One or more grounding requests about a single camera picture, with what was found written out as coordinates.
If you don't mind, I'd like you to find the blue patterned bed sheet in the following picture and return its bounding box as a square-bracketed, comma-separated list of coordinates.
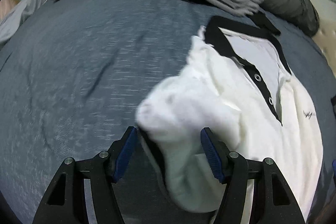
[1, 0, 335, 223]

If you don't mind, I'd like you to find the black garment under grey cloth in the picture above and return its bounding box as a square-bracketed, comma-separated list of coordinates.
[248, 11, 281, 36]

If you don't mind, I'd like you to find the cream tufted headboard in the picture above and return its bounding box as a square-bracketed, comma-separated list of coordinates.
[310, 0, 335, 71]

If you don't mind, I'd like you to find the white polo shirt black trim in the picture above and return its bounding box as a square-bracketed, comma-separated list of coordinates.
[135, 16, 323, 218]

